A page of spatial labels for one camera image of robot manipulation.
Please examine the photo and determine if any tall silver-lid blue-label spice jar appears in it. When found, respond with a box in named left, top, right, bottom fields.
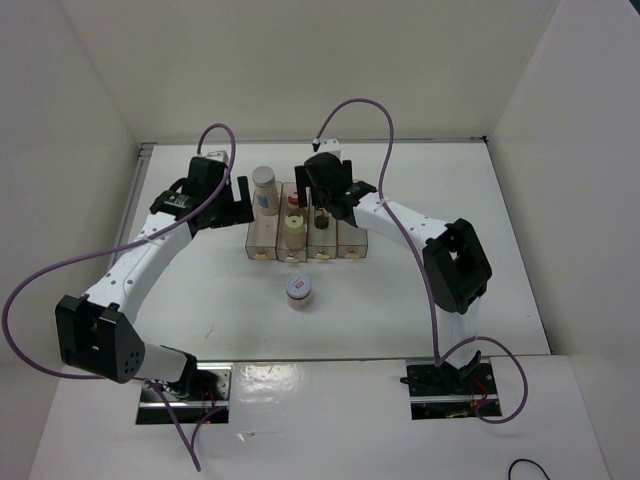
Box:
left=252, top=166, right=279, bottom=216

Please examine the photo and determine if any pink-lid spice jar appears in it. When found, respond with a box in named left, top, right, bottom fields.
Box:
left=286, top=191, right=300, bottom=214

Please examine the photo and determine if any black-cap gold-band pepper bottle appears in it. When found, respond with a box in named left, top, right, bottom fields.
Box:
left=313, top=207, right=330, bottom=230

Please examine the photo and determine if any yellow-lid spice jar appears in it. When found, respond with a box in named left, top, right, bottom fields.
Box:
left=284, top=213, right=306, bottom=250

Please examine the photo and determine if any white-lid red-label spice jar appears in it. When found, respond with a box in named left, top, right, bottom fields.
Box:
left=285, top=273, right=313, bottom=310

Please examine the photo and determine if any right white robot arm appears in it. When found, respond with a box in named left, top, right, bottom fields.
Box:
left=294, top=152, right=492, bottom=393

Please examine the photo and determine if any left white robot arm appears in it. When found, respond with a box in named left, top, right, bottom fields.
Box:
left=55, top=151, right=254, bottom=400

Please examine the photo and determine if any clear bin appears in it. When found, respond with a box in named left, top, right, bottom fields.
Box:
left=276, top=182, right=309, bottom=263
left=245, top=181, right=282, bottom=261
left=337, top=221, right=368, bottom=259
left=307, top=206, right=337, bottom=261

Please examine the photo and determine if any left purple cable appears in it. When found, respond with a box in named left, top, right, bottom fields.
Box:
left=2, top=123, right=239, bottom=472

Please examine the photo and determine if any purple cable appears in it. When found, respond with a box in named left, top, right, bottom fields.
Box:
left=2, top=123, right=239, bottom=472
left=312, top=98, right=529, bottom=425

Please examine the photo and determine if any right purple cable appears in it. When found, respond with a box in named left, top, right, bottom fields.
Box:
left=312, top=98, right=529, bottom=425

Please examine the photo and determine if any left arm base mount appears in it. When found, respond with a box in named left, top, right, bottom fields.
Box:
left=135, top=362, right=233, bottom=425

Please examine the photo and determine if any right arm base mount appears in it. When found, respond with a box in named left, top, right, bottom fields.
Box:
left=399, top=361, right=502, bottom=420

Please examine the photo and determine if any black cable on floor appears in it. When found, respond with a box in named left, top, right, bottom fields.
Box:
left=508, top=458, right=551, bottom=480

